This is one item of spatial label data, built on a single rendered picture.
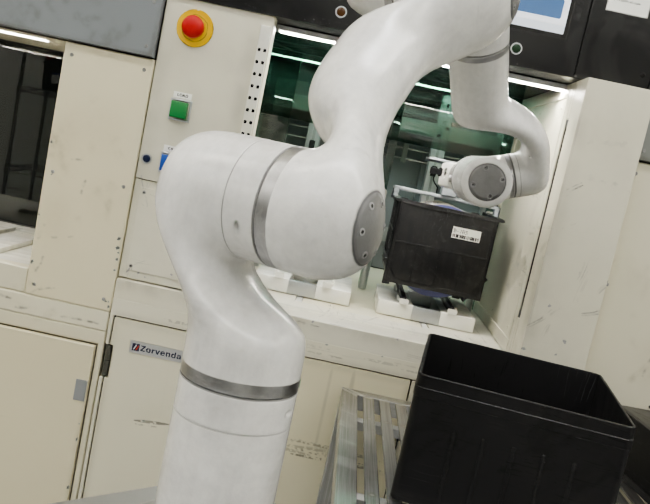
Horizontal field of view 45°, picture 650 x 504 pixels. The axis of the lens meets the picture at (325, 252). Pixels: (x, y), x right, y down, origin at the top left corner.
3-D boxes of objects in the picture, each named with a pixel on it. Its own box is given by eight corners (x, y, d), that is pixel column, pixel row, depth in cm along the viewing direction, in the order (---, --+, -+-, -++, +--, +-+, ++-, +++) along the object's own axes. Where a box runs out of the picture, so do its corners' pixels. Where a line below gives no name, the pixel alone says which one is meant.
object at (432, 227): (370, 297, 167) (403, 150, 163) (369, 281, 188) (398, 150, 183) (483, 321, 167) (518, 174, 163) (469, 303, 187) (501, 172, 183)
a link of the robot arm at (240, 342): (257, 409, 71) (310, 148, 68) (104, 349, 79) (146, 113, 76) (319, 386, 82) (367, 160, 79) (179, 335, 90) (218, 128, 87)
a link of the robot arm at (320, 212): (218, 275, 80) (359, 319, 73) (179, 192, 71) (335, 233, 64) (416, 2, 106) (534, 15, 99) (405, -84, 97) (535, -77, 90)
